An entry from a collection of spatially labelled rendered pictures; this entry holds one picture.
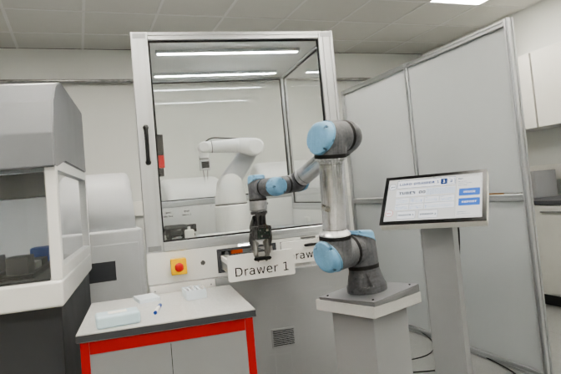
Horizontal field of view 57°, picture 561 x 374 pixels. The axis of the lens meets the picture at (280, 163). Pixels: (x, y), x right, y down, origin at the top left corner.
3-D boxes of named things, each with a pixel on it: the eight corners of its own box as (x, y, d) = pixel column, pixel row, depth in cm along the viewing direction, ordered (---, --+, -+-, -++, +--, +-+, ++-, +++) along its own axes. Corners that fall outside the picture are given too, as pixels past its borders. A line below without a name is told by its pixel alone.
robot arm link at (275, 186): (293, 174, 214) (275, 176, 222) (272, 177, 206) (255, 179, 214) (295, 193, 213) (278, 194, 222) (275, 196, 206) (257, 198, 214)
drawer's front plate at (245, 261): (295, 274, 226) (293, 248, 226) (229, 282, 218) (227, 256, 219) (294, 273, 227) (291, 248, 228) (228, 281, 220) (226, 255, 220)
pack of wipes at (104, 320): (138, 317, 194) (137, 305, 194) (141, 322, 185) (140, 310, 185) (95, 325, 188) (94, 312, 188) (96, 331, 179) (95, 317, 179)
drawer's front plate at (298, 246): (338, 258, 262) (336, 235, 263) (283, 265, 255) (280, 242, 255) (337, 257, 264) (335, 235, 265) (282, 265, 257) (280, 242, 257)
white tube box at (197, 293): (207, 297, 220) (206, 288, 220) (187, 300, 217) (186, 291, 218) (201, 293, 232) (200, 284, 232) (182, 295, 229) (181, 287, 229)
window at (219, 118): (334, 223, 267) (316, 39, 272) (163, 241, 245) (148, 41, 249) (334, 223, 268) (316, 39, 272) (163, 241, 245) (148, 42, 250)
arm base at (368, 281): (396, 286, 196) (391, 260, 196) (369, 296, 186) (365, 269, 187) (365, 284, 207) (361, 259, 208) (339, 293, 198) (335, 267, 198)
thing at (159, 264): (354, 259, 266) (351, 230, 267) (149, 285, 240) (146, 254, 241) (300, 245, 358) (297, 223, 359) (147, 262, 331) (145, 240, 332)
